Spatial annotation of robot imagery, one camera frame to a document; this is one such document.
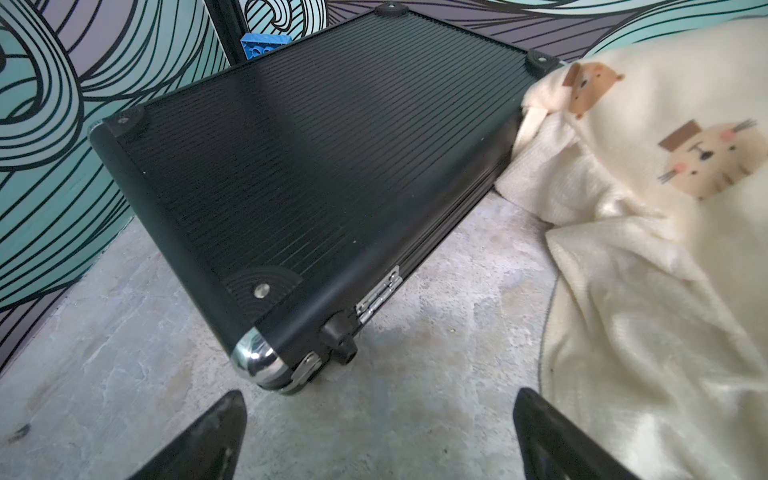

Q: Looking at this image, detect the blue plastic clip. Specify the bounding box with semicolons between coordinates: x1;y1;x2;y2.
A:
240;33;292;60

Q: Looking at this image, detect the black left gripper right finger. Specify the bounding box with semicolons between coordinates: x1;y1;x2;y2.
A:
513;387;637;480

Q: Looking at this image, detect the black ribbed hard case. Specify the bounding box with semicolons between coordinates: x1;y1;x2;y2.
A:
89;1;561;395

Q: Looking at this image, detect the black corner frame post left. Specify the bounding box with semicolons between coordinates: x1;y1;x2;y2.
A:
204;0;249;66

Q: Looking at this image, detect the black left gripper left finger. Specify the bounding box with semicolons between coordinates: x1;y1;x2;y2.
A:
131;390;247;480

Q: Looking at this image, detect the cream bear print pillow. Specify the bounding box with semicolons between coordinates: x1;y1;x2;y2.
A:
496;15;767;479

